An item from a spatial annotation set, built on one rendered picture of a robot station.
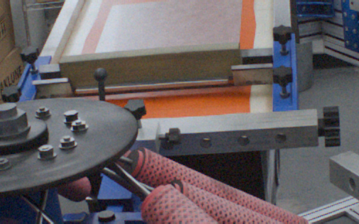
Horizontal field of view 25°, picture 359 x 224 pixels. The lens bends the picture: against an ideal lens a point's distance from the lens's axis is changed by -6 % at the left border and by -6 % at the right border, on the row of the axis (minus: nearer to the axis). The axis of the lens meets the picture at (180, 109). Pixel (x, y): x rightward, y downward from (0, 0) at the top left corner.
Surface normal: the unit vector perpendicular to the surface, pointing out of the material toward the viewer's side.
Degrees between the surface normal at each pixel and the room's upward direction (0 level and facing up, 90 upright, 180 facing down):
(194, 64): 106
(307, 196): 0
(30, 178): 0
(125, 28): 16
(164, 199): 40
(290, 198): 0
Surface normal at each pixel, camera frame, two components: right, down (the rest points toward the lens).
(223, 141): -0.11, 0.58
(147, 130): -0.15, -0.81
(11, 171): -0.11, -0.94
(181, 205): 0.20, -0.69
